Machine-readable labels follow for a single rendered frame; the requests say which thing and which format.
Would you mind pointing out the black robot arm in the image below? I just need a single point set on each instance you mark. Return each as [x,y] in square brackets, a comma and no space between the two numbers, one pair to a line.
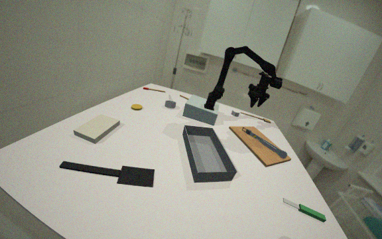
[230,52]

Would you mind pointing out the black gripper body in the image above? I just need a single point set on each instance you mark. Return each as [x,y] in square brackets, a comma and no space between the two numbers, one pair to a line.
[261,92]

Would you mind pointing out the light brown wooden board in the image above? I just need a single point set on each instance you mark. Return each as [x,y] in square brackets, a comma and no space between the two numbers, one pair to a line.
[266,156]

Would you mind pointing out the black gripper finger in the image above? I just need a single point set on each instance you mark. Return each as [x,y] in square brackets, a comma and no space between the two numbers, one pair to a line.
[261,101]
[253,101]

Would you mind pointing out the beige flat rectangular block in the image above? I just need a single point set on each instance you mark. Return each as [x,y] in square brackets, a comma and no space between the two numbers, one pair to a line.
[97,128]

